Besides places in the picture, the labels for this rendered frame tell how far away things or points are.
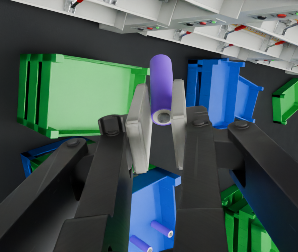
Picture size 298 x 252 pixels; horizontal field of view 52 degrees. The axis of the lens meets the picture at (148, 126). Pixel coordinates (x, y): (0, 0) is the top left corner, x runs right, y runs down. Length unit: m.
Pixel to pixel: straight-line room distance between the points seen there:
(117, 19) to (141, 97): 0.82
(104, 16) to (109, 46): 0.15
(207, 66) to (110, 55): 0.43
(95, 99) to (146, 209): 0.34
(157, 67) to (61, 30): 0.80
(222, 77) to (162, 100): 1.23
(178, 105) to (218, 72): 1.25
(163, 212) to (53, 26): 0.63
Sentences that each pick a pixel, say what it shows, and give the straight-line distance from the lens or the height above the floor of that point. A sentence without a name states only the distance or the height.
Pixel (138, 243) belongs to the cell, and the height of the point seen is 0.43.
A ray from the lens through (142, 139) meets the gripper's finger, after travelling 0.15.
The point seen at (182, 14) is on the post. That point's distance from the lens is 0.79.
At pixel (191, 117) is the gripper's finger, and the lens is 0.16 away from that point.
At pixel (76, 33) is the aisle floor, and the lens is 1.04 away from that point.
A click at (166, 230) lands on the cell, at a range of 0.77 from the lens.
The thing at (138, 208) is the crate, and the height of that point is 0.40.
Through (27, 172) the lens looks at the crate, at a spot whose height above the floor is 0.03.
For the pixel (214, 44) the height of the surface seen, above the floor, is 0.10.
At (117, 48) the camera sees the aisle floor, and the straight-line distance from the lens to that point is 1.13.
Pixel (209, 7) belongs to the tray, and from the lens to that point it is 0.69.
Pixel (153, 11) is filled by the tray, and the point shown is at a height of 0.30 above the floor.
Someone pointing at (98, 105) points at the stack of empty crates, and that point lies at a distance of 0.90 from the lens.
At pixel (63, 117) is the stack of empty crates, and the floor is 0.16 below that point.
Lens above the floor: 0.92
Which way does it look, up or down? 47 degrees down
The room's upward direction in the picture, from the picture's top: 105 degrees clockwise
